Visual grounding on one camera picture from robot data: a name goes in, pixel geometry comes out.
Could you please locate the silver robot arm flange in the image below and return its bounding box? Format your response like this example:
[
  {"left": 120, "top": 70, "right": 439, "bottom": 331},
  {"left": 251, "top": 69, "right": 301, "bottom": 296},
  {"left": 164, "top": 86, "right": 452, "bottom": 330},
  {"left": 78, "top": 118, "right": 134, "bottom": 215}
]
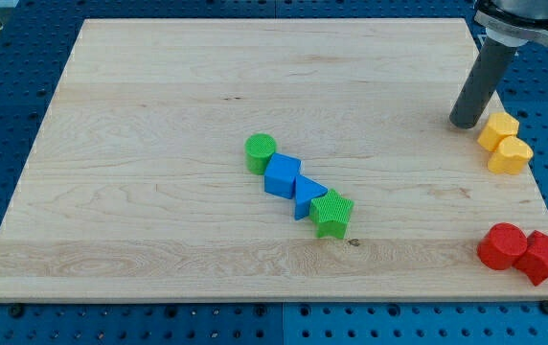
[{"left": 474, "top": 0, "right": 548, "bottom": 47}]

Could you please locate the light wooden board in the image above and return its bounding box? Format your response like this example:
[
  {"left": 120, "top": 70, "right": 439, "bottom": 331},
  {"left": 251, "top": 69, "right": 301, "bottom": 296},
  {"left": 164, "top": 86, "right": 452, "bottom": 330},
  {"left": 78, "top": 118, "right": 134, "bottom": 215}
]
[{"left": 0, "top": 18, "right": 548, "bottom": 303}]

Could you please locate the yellow hexagon block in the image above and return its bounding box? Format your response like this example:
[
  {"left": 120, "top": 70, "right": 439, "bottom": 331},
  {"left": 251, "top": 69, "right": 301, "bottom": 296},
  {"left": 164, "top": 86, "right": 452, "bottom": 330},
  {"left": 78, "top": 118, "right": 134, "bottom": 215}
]
[{"left": 477, "top": 112, "right": 519, "bottom": 152}]

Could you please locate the blue cube block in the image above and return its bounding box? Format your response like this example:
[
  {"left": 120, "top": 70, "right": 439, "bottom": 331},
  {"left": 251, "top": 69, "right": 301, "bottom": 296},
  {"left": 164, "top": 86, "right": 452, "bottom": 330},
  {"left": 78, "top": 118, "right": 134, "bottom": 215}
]
[{"left": 264, "top": 153, "right": 302, "bottom": 199}]

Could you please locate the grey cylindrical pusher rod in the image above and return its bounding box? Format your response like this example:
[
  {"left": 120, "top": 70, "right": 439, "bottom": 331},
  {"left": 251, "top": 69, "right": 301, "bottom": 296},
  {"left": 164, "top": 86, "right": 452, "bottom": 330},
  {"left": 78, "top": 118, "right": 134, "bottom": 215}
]
[{"left": 449, "top": 37, "right": 517, "bottom": 129}]

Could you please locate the red cylinder block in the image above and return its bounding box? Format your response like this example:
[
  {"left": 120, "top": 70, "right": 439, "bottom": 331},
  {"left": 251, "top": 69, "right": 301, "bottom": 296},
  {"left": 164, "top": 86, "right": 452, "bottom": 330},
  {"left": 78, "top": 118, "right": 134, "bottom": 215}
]
[{"left": 476, "top": 222, "right": 528, "bottom": 270}]

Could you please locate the yellow heart block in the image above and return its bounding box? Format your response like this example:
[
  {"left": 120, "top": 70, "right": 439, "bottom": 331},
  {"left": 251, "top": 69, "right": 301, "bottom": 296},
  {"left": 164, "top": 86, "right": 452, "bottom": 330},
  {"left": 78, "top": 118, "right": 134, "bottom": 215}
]
[{"left": 487, "top": 136, "right": 534, "bottom": 175}]

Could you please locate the green cylinder block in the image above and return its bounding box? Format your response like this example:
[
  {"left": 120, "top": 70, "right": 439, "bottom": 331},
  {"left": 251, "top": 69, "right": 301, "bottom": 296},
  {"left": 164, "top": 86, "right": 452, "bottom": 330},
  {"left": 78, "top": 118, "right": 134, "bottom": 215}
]
[{"left": 244, "top": 133, "right": 277, "bottom": 175}]

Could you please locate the green star block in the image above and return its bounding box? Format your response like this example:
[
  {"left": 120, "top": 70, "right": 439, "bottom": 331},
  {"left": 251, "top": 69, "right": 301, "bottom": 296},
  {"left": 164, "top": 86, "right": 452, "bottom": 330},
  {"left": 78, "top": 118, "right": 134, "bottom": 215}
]
[{"left": 308, "top": 189, "right": 354, "bottom": 239}]

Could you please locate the blue triangle block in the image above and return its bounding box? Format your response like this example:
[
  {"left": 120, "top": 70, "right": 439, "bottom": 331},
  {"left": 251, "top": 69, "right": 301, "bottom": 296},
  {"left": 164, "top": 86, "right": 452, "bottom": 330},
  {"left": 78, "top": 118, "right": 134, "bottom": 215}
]
[{"left": 294, "top": 174, "right": 328, "bottom": 220}]

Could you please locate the red star block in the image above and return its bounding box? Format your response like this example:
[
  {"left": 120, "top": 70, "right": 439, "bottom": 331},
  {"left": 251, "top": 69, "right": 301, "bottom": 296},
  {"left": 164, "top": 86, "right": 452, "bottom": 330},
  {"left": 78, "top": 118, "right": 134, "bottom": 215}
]
[{"left": 514, "top": 231, "right": 548, "bottom": 286}]

